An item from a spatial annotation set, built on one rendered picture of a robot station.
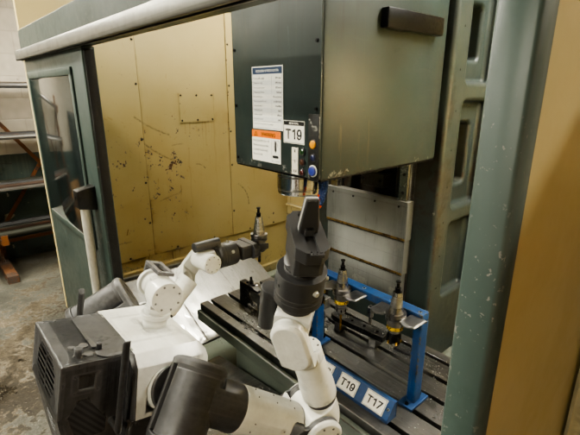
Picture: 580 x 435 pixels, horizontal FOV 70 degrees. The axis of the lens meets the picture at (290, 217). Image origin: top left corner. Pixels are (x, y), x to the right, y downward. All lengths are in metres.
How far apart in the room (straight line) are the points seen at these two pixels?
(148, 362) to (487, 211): 0.66
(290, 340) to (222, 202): 1.98
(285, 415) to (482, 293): 0.53
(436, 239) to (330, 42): 0.99
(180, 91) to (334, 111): 1.35
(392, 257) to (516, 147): 1.56
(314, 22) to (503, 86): 0.89
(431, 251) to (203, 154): 1.41
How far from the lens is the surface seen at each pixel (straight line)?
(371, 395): 1.46
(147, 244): 2.49
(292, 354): 0.78
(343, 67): 1.30
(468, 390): 0.54
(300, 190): 1.57
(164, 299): 0.91
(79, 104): 1.53
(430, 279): 1.95
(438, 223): 1.87
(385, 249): 1.97
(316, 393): 0.89
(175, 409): 0.79
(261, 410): 0.86
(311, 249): 0.64
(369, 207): 1.97
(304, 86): 1.28
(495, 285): 0.47
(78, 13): 1.43
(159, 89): 2.41
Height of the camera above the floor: 1.87
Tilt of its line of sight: 17 degrees down
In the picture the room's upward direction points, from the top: straight up
